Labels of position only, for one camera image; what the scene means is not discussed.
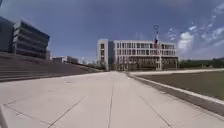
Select white multi-storey building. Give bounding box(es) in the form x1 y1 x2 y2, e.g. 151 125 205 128
96 38 180 72

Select pale concrete slab plaza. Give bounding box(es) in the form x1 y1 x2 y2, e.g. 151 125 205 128
0 68 224 128

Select low distant building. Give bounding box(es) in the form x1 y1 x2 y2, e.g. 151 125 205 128
51 55 80 65

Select tall pole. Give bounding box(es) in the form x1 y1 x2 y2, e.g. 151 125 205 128
153 24 162 71

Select wide grey outdoor steps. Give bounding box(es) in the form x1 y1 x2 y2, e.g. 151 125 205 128
0 51 104 83

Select green grass lawn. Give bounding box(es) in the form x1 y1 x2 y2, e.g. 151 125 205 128
136 70 224 102

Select dark banded building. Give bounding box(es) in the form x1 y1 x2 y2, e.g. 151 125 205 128
0 15 51 61

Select distant row of trees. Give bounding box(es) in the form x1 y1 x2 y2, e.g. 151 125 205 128
178 57 224 70

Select grey kerb strip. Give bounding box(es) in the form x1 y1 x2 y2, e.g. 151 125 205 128
126 72 224 117

